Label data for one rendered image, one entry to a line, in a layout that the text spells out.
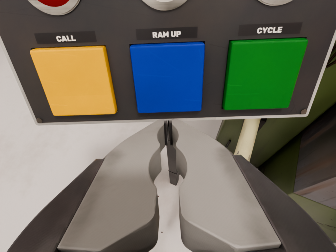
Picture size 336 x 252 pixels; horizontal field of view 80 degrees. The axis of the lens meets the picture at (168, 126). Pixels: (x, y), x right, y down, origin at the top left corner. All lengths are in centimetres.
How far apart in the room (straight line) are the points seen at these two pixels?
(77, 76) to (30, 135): 140
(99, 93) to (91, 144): 116
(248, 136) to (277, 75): 40
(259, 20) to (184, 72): 8
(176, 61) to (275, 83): 11
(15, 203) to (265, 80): 142
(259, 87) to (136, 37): 14
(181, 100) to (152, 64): 5
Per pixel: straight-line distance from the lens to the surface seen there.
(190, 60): 22
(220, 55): 23
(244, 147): 61
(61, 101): 26
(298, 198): 86
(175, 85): 22
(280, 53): 24
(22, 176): 152
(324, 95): 70
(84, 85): 24
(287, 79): 25
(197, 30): 22
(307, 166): 79
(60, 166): 142
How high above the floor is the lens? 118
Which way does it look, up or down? 61 degrees down
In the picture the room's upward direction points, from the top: 4 degrees counter-clockwise
